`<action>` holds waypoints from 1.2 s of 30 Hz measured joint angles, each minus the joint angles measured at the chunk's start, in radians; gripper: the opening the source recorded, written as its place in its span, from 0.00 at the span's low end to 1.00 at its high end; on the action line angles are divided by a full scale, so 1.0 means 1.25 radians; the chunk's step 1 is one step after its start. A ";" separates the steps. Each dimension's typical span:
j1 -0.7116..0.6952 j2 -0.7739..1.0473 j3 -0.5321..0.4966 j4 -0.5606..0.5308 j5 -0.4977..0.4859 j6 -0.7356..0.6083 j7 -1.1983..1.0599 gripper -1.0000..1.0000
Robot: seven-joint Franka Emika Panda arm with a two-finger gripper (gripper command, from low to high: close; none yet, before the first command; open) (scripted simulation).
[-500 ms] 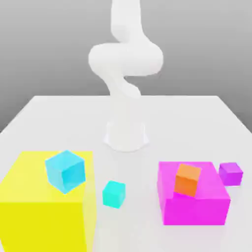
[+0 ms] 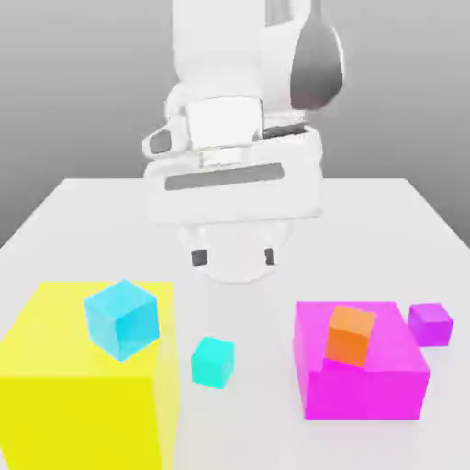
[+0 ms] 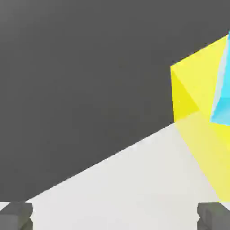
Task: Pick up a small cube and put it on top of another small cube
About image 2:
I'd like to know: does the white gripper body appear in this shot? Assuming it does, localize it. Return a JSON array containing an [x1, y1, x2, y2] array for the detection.
[[143, 129, 325, 226]]

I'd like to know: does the small light blue cube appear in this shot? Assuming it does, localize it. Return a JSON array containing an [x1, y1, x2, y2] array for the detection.
[[83, 278, 162, 364]]

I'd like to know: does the small turquoise cube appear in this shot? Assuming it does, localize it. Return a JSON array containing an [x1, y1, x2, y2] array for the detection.
[[190, 336, 236, 391]]

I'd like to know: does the small orange cube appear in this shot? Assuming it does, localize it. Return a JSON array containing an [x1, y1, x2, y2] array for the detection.
[[323, 305, 377, 370]]

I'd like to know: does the small purple cube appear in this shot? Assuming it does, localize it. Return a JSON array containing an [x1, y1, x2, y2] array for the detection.
[[407, 302, 455, 348]]

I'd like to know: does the large magenta box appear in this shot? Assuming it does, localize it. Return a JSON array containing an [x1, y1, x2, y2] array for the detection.
[[292, 300, 431, 422]]

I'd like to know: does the large yellow box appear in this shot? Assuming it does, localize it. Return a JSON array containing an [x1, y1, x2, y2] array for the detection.
[[0, 280, 182, 470]]

